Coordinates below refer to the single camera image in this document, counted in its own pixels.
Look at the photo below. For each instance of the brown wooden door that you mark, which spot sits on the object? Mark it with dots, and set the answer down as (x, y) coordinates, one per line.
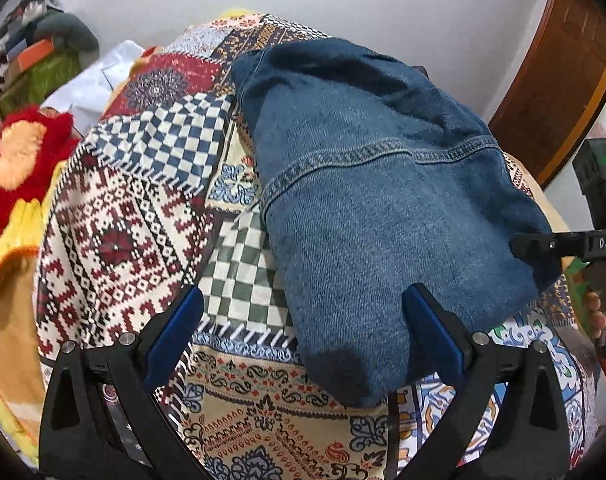
(558, 75)

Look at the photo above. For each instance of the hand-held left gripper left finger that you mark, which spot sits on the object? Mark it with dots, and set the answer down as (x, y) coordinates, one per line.
(175, 335)

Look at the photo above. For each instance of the red and cream plush cushion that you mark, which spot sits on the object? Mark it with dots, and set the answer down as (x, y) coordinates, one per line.
(23, 150)

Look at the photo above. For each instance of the dark grey cushion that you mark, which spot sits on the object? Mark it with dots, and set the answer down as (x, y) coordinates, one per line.
(70, 27)

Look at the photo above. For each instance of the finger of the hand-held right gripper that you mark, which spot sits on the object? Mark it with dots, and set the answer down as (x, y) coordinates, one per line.
(548, 244)

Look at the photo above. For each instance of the patchwork printed blanket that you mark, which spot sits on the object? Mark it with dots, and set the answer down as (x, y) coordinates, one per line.
(133, 240)

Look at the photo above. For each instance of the green bag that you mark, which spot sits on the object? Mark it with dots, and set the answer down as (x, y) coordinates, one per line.
(48, 77)

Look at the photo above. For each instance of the pile of mixed clothes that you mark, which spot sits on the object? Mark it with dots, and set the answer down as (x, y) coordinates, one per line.
(18, 15)

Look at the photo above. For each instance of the blue denim jacket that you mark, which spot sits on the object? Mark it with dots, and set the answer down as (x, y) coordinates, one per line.
(363, 210)

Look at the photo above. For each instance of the yellow and tan blanket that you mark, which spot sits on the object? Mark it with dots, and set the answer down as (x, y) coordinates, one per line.
(8, 320)

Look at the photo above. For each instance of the white cloth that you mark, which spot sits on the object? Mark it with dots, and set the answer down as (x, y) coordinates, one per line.
(98, 85)

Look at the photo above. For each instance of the person's right hand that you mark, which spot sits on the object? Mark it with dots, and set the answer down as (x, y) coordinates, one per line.
(595, 312)

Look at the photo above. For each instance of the orange box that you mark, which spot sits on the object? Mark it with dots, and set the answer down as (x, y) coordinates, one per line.
(33, 55)

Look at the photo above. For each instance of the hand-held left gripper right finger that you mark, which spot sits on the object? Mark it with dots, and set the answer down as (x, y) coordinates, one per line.
(433, 335)

